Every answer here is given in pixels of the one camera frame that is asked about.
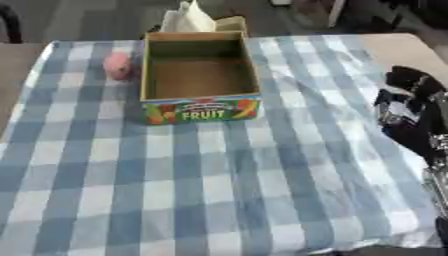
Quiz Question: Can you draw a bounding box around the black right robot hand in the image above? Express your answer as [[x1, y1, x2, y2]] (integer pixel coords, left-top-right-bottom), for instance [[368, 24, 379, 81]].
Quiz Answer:
[[372, 65, 448, 164]]

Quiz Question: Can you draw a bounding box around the cardboard box with printed front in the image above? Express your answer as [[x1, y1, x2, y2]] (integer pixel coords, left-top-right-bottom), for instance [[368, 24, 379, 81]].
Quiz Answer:
[[138, 30, 265, 126]]

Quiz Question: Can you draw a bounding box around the pink soft toy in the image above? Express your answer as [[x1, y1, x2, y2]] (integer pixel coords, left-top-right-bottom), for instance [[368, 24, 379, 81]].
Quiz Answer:
[[101, 52, 135, 81]]

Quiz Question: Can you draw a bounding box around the black chair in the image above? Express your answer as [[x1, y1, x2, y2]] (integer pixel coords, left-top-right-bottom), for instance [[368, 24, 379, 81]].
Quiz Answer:
[[0, 3, 25, 45]]

